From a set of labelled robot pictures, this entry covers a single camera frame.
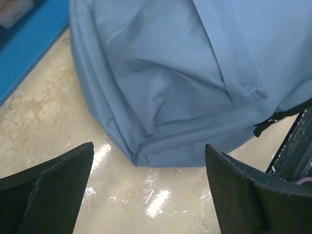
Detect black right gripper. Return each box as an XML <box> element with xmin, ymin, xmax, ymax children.
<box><xmin>266</xmin><ymin>108</ymin><xmax>312</xmax><ymax>185</ymax></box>

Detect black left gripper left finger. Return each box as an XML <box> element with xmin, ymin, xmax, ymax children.
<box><xmin>0</xmin><ymin>142</ymin><xmax>94</xmax><ymax>234</ymax></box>

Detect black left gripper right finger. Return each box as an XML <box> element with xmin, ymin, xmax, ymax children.
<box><xmin>205</xmin><ymin>145</ymin><xmax>312</xmax><ymax>234</ymax></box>

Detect blue fabric backpack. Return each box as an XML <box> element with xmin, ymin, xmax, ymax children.
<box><xmin>69</xmin><ymin>0</ymin><xmax>312</xmax><ymax>167</ymax></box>

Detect blue shelf unit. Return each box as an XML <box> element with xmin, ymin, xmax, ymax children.
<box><xmin>0</xmin><ymin>0</ymin><xmax>69</xmax><ymax>104</ymax></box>

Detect yellow white sponge packs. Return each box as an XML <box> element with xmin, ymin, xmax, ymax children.
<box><xmin>0</xmin><ymin>0</ymin><xmax>35</xmax><ymax>29</ymax></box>

